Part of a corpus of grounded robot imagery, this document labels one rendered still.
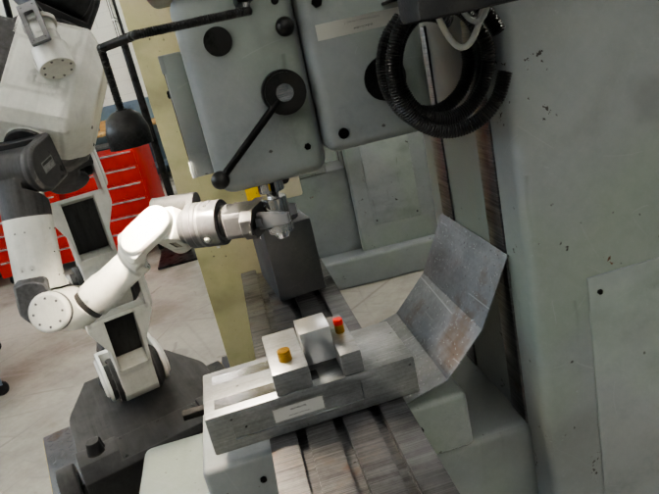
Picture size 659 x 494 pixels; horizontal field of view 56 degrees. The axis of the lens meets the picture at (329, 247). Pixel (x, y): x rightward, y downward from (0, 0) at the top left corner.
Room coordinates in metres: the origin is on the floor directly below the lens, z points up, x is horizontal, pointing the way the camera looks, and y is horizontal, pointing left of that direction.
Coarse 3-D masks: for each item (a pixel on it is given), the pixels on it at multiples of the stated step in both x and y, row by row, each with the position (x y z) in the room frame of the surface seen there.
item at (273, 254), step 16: (304, 224) 1.42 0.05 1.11; (256, 240) 1.54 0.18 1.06; (272, 240) 1.40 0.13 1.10; (288, 240) 1.41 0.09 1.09; (304, 240) 1.42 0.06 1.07; (272, 256) 1.40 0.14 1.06; (288, 256) 1.41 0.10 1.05; (304, 256) 1.41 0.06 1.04; (272, 272) 1.41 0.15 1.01; (288, 272) 1.40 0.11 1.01; (304, 272) 1.41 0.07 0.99; (320, 272) 1.42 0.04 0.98; (272, 288) 1.48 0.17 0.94; (288, 288) 1.40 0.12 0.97; (304, 288) 1.41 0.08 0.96; (320, 288) 1.42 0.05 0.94
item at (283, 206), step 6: (276, 204) 1.09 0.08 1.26; (282, 204) 1.09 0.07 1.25; (264, 210) 1.10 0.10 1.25; (270, 210) 1.09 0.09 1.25; (276, 210) 1.09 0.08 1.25; (282, 210) 1.09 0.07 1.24; (288, 210) 1.10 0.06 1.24; (270, 228) 1.10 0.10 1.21; (276, 228) 1.09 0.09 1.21; (282, 228) 1.09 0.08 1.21; (288, 228) 1.09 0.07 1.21; (276, 234) 1.09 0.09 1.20
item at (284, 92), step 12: (276, 72) 0.99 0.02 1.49; (288, 72) 0.99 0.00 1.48; (264, 84) 0.99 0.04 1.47; (276, 84) 0.99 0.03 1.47; (288, 84) 0.99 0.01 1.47; (300, 84) 0.99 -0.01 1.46; (264, 96) 0.99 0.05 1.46; (276, 96) 0.99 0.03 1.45; (288, 96) 0.99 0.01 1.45; (300, 96) 0.99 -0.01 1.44; (276, 108) 0.99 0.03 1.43; (288, 108) 0.99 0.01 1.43; (264, 120) 0.98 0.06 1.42; (252, 132) 0.98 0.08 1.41; (240, 156) 0.98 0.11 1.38; (228, 168) 0.97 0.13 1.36; (216, 180) 0.96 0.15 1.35; (228, 180) 0.97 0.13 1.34
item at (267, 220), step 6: (258, 216) 1.09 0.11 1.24; (264, 216) 1.08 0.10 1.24; (270, 216) 1.08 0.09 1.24; (276, 216) 1.08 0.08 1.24; (282, 216) 1.07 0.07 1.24; (288, 216) 1.08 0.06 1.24; (258, 222) 1.08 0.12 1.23; (264, 222) 1.09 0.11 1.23; (270, 222) 1.08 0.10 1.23; (276, 222) 1.08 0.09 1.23; (282, 222) 1.08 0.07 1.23; (288, 222) 1.07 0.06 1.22; (264, 228) 1.09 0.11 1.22
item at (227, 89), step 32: (192, 0) 1.01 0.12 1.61; (224, 0) 1.01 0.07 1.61; (256, 0) 1.02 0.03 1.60; (288, 0) 1.03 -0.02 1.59; (192, 32) 1.00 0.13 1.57; (224, 32) 1.01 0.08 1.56; (256, 32) 1.02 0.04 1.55; (192, 64) 1.01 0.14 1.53; (224, 64) 1.01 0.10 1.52; (256, 64) 1.01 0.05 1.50; (288, 64) 1.02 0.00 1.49; (224, 96) 1.01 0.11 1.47; (256, 96) 1.01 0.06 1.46; (224, 128) 1.01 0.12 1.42; (288, 128) 1.02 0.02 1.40; (224, 160) 1.00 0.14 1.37; (256, 160) 1.01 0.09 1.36; (288, 160) 1.02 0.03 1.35; (320, 160) 1.03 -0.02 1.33
